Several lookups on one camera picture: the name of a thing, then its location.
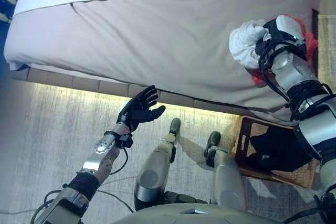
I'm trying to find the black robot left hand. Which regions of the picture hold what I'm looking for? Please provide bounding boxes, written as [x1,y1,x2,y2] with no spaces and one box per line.
[117,84,166,132]

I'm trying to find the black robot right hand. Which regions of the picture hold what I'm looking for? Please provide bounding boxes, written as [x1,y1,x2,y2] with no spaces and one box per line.
[262,15,307,49]

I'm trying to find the red garment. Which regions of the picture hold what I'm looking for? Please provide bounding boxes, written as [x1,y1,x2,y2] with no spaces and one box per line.
[250,14,319,88]

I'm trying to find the white garment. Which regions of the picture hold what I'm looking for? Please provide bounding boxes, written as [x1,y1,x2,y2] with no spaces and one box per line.
[228,18,272,69]

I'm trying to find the black garment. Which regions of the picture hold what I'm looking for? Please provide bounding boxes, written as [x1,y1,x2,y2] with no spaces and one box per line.
[249,126,313,172]

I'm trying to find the brown wicker basket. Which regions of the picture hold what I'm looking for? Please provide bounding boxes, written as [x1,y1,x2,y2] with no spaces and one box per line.
[230,115,320,190]

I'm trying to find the silver robot left leg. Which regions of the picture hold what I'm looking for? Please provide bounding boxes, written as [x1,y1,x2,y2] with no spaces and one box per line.
[133,118,182,210]

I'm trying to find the silver robot leg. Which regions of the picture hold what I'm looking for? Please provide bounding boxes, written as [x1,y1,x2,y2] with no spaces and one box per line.
[133,118,182,210]
[204,131,247,211]

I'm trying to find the grey streaked rug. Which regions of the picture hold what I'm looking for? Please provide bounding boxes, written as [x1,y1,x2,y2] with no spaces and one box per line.
[5,0,336,224]

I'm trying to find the silver robot right leg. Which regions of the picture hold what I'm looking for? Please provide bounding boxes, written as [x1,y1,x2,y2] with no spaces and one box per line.
[204,131,247,211]

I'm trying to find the grey robot torso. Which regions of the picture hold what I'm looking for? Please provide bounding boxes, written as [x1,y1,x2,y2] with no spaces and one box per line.
[112,191,279,224]

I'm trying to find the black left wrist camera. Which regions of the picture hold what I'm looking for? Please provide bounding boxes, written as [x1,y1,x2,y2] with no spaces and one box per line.
[119,133,134,148]

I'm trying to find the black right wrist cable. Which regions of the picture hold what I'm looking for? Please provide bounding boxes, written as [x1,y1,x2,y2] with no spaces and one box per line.
[258,42,292,103]

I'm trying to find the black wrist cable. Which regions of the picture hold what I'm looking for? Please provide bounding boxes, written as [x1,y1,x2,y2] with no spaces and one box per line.
[109,146,130,176]
[258,42,292,103]

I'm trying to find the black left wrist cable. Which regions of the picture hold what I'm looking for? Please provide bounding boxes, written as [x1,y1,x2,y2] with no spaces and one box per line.
[109,146,130,176]

